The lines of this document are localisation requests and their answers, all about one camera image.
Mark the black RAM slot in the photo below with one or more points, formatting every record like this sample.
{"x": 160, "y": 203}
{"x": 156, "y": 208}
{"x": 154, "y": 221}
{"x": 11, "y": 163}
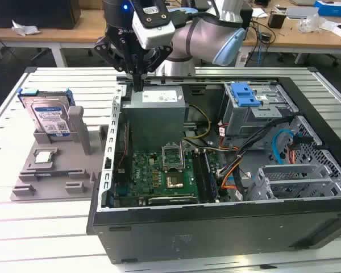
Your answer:
{"x": 199, "y": 176}

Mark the hard disk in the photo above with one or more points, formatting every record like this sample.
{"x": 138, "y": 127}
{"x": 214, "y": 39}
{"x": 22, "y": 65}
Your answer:
{"x": 49, "y": 116}

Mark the grey power supply unit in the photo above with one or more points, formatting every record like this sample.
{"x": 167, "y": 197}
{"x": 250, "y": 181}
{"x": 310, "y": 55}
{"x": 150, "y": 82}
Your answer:
{"x": 153, "y": 122}

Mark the green motherboard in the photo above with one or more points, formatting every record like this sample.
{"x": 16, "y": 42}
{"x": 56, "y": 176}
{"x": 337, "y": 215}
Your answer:
{"x": 147, "y": 176}

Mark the long wooden desk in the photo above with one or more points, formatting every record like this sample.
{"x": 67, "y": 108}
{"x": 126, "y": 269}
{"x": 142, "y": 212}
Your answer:
{"x": 74, "y": 35}

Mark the large black box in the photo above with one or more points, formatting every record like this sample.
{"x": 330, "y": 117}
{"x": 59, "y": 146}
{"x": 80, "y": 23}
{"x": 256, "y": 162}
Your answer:
{"x": 31, "y": 14}

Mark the blue cardboard box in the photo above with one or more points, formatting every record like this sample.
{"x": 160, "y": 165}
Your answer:
{"x": 334, "y": 6}

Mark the clear plastic bag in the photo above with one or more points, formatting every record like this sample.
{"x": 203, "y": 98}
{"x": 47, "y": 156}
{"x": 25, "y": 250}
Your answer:
{"x": 308, "y": 24}

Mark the black open PC case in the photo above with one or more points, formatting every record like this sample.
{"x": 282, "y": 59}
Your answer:
{"x": 216, "y": 233}

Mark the black tower on desk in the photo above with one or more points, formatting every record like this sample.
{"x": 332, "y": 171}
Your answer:
{"x": 248, "y": 17}

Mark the RAM stick in slot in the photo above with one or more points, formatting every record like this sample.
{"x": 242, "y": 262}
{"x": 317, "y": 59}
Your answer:
{"x": 211, "y": 179}

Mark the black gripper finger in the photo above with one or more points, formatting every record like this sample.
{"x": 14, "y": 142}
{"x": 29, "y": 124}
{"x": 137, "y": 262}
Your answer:
{"x": 110, "y": 49}
{"x": 159, "y": 57}

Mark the grey metal disk bay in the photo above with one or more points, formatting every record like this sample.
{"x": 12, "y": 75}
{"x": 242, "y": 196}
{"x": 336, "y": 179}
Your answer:
{"x": 295, "y": 187}

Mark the white crumpled paper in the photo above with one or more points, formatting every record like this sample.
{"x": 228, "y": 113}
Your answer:
{"x": 25, "y": 29}

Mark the grey plastic parts rack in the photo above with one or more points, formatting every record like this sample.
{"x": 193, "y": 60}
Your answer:
{"x": 59, "y": 162}

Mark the silver CPU chip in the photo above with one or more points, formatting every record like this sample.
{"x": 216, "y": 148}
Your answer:
{"x": 45, "y": 157}

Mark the blue plastic cage latch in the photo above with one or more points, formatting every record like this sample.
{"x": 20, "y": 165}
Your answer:
{"x": 244, "y": 95}

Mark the small black box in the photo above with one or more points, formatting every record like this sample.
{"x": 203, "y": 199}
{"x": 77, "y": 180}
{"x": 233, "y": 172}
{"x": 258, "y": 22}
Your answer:
{"x": 276, "y": 20}

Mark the grey metal drive cage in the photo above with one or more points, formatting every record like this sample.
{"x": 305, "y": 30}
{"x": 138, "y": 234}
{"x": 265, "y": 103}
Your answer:
{"x": 244, "y": 119}

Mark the black graphics card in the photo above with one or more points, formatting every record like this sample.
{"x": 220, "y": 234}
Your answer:
{"x": 173, "y": 200}

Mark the CPU socket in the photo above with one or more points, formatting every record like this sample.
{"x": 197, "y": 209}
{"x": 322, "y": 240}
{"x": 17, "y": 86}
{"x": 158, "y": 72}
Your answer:
{"x": 174, "y": 182}

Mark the dark RAM stick on rack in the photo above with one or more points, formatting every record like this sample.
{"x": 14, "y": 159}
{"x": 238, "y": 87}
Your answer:
{"x": 51, "y": 173}

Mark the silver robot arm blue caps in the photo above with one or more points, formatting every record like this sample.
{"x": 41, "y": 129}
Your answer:
{"x": 193, "y": 37}

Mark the flat grey box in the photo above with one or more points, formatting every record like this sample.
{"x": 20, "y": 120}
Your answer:
{"x": 301, "y": 12}

